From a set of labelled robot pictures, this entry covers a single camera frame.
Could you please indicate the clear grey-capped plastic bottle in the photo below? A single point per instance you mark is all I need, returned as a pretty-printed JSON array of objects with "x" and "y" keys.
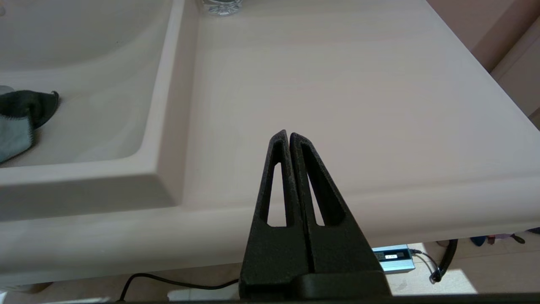
[{"x": 221, "y": 6}]

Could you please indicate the blue object on floor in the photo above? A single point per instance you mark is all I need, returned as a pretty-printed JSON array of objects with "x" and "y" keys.
[{"x": 479, "y": 240}]

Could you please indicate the light blue fluffy cleaning cloth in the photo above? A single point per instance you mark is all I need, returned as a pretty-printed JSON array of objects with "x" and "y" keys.
[{"x": 21, "y": 118}]

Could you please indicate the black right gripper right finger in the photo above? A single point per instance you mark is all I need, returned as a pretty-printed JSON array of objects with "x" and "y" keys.
[{"x": 341, "y": 253}]

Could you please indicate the blue metal power box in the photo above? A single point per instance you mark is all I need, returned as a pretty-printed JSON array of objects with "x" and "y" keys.
[{"x": 394, "y": 257}]

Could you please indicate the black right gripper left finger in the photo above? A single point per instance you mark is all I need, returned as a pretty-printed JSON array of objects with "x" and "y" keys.
[{"x": 274, "y": 253}]

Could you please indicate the white ceramic sink basin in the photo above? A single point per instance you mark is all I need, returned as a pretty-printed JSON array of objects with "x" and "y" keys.
[{"x": 84, "y": 84}]

